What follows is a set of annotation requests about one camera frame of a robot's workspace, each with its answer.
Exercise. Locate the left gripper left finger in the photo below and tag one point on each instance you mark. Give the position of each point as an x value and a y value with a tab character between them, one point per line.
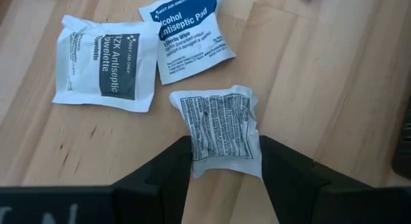
160	185

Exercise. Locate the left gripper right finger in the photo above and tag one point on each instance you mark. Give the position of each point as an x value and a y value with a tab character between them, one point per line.
305	192

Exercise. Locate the small white first aid packet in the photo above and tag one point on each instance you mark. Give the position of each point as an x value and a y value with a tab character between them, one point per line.
221	127

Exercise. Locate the white antiseptic towelette packet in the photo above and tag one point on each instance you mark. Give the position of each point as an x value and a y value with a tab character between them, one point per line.
106	63

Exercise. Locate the white alcohol pad packet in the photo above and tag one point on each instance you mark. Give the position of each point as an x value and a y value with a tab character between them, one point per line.
192	34

